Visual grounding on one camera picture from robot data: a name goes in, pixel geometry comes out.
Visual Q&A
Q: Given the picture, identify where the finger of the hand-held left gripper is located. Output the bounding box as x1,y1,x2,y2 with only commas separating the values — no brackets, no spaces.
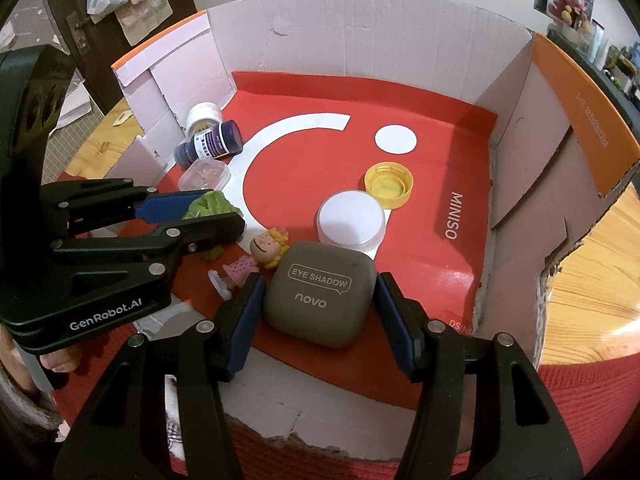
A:
40,177,216,241
52,211,247,307

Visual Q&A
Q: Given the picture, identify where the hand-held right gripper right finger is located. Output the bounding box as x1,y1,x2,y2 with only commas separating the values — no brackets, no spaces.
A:
375,272,586,480

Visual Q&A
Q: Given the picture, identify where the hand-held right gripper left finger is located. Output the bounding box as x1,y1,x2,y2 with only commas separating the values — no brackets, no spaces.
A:
52,272,266,480

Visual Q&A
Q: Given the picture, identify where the green plush toy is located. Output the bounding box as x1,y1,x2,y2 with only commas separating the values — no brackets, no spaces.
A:
181,189,241,261

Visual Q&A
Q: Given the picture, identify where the clear plastic case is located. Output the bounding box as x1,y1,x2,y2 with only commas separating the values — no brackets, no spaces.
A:
177,159,231,193

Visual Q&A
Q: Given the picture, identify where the blonde doll figurine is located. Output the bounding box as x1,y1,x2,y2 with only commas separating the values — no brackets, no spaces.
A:
207,226,292,302

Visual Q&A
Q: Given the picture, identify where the taupe eyeshadow case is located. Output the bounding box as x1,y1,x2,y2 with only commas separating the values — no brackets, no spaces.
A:
262,241,378,350

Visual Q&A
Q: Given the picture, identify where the purple paint bottle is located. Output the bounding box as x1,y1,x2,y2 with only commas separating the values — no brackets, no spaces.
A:
174,120,245,168

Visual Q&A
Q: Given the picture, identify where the round white lidded jar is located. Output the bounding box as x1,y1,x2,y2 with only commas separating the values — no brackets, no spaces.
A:
316,189,387,255

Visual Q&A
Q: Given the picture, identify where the orange cardboard box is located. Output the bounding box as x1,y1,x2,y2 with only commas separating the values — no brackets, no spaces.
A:
110,0,640,463

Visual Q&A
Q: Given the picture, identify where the person's left forearm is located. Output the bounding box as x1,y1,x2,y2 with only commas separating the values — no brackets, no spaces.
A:
0,380,68,443

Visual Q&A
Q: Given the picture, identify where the person's left hand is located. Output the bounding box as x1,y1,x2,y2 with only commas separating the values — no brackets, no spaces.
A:
0,332,83,388

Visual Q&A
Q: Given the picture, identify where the small white jar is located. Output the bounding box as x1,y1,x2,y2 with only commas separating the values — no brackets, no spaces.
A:
186,102,223,141

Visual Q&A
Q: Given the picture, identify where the dark wooden door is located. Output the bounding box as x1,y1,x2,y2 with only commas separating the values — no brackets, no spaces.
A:
0,0,198,116

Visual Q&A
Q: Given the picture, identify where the yellow bottle cap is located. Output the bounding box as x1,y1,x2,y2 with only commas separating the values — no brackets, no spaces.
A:
363,160,416,210

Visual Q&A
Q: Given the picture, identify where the beige hanging organizer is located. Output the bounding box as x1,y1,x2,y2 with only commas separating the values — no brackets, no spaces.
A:
115,0,173,46

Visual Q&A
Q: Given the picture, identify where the red woven table mat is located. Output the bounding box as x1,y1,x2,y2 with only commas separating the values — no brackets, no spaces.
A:
50,170,640,480

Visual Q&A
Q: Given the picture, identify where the cluster of small bottles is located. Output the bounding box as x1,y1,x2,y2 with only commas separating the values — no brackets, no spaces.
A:
547,17,640,91

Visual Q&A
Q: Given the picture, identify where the metal door handle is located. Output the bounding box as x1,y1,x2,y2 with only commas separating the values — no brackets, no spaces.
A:
66,12,93,53

